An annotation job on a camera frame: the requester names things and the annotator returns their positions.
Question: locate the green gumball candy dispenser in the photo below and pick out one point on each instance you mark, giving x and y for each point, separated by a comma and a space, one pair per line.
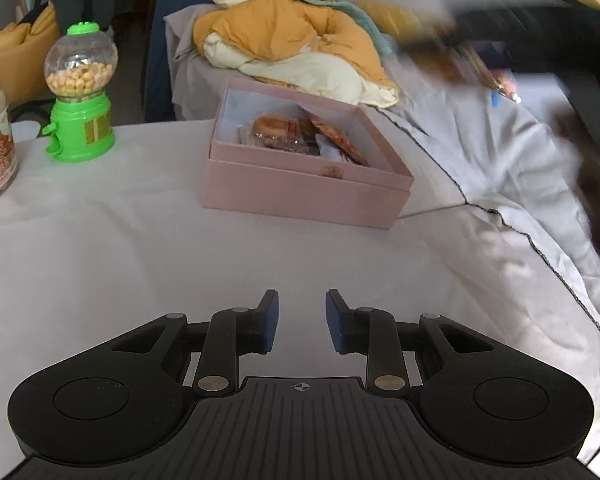
77, 70

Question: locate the pink cardboard box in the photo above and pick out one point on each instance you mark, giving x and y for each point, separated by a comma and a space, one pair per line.
242, 177

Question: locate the right gloved hand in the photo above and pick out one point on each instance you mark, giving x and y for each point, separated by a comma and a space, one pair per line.
571, 128

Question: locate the bread bun packet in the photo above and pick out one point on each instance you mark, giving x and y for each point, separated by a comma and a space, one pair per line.
275, 132

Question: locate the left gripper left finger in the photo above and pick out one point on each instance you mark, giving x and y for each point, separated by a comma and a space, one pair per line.
229, 335

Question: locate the red biscuit snack packet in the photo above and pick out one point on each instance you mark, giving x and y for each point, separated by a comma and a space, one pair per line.
339, 139

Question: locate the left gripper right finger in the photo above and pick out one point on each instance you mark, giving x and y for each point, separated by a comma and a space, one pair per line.
375, 334

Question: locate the yellow plush cushion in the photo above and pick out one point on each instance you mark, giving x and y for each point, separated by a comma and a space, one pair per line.
23, 50

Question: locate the grey sofa cover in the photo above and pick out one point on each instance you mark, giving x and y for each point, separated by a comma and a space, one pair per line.
495, 154

